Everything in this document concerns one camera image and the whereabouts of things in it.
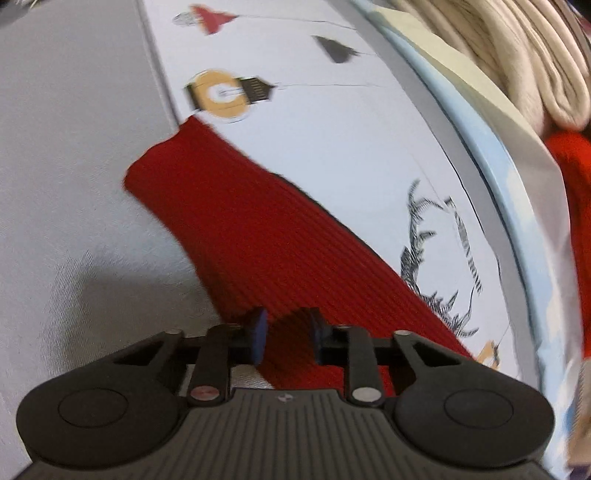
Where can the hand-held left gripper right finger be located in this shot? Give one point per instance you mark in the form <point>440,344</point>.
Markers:
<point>316,333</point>

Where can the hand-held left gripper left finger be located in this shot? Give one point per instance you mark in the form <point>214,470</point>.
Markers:
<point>258,336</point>

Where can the red ribbed knit sweater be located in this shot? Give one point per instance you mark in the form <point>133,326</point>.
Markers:
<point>240,230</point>

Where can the light blue quilt cover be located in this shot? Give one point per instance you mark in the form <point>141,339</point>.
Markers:
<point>531,221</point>

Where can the grey printed bed sheet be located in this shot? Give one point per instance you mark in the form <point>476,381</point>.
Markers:
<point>69,184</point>

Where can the red folded blanket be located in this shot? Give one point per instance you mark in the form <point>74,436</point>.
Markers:
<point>577,207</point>

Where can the beige folded cloth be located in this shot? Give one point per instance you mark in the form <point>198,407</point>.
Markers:
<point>531,55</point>

